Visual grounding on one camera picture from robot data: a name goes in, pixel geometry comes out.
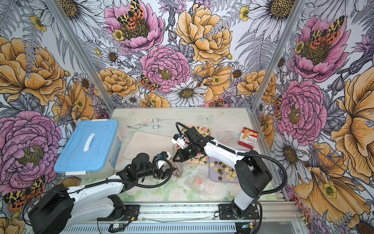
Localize bag of mixed snacks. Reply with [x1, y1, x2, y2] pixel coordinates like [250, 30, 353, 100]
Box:
[184, 173, 215, 195]

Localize bag of pink wafers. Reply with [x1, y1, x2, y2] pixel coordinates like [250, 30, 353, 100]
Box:
[173, 162, 183, 176]

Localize ziploc bag pink cookies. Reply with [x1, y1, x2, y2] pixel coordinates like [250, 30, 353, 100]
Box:
[213, 130, 240, 145]

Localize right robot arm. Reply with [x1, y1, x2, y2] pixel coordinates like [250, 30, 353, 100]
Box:
[171, 128, 272, 218]

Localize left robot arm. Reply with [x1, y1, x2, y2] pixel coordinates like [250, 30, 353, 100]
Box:
[27, 151, 173, 234]

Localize yellow floral tray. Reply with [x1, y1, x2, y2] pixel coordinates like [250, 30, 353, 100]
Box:
[186, 125, 211, 166]

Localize beige plastic tray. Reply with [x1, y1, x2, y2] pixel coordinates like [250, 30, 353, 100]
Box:
[121, 131, 174, 160]

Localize lavender plastic tray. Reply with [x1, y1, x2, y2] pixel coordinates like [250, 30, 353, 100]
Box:
[208, 154, 239, 184]

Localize metal scissors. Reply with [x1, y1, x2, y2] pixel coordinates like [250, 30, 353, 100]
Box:
[127, 118, 160, 130]

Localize pile of flower biscuits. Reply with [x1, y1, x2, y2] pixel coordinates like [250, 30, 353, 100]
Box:
[209, 160, 237, 182]

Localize blue lidded storage box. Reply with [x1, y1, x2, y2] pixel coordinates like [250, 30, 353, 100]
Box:
[54, 119, 123, 178]

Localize red white small box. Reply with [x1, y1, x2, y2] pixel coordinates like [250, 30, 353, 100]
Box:
[238, 127, 259, 150]

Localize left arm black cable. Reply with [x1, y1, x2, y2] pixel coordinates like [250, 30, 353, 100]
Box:
[84, 157, 173, 189]

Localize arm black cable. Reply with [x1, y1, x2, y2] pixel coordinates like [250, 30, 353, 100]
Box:
[175, 122, 288, 196]
[84, 157, 173, 189]

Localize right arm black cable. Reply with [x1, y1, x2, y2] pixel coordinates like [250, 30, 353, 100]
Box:
[175, 122, 288, 196]

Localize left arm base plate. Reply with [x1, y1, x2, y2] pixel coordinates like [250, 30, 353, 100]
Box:
[97, 204, 140, 222]

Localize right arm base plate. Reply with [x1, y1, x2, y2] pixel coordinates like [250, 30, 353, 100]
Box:
[218, 203, 260, 220]

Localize aluminium front rail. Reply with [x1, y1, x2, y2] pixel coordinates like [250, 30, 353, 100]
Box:
[52, 201, 304, 225]

